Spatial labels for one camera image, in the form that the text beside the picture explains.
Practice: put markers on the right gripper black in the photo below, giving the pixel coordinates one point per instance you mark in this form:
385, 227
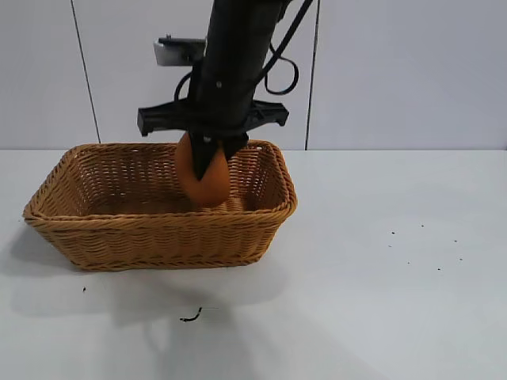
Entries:
222, 107

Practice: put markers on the bumpy orange fruit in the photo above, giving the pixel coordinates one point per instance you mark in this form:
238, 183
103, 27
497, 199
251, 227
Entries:
214, 186

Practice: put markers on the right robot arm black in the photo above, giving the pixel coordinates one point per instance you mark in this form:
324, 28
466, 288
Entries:
237, 35

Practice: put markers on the woven wicker basket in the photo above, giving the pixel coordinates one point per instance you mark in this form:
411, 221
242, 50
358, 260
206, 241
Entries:
158, 241

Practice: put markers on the small black debris squiggle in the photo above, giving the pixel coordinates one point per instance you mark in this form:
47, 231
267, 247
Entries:
194, 316

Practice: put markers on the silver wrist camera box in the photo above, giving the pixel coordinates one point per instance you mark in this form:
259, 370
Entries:
170, 53

